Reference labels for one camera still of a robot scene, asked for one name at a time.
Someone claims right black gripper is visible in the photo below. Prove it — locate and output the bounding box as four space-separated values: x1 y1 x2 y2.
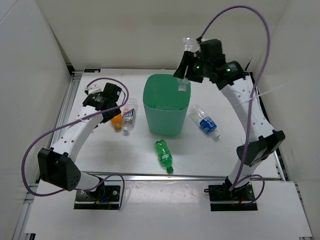
174 51 212 84

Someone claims orange plastic bottle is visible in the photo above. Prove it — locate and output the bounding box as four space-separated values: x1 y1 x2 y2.
111 114 122 131

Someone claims green plastic bottle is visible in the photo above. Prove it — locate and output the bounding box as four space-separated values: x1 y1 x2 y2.
154 139 174 174

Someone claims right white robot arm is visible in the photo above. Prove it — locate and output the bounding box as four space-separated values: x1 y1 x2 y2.
173 37 285 200

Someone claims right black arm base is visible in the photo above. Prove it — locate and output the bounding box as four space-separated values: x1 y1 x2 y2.
203 182 258 212

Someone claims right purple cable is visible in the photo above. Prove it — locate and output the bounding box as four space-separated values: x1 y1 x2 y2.
199 5 272 203

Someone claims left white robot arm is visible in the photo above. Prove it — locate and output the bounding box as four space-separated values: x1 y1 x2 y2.
37 83 122 200

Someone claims aluminium table rail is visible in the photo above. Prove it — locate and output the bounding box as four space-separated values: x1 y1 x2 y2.
85 171 283 181

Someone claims clear bottle blue white label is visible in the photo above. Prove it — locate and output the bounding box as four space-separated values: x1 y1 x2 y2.
122 98 138 136

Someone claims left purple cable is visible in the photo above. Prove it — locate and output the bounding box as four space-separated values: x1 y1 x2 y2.
21 77 130 210

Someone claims clear plastic bottle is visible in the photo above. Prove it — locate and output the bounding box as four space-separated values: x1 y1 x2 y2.
176 37 194 92

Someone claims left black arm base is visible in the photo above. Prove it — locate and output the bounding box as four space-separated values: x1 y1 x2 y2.
73 179 125 211

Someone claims purple cable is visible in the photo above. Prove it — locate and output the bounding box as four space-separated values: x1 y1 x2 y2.
199 5 272 203
21 77 130 210

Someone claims blue label sticker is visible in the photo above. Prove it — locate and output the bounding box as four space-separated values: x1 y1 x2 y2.
83 68 101 73

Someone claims green plastic bin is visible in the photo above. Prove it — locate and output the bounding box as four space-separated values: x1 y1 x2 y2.
142 74 191 136

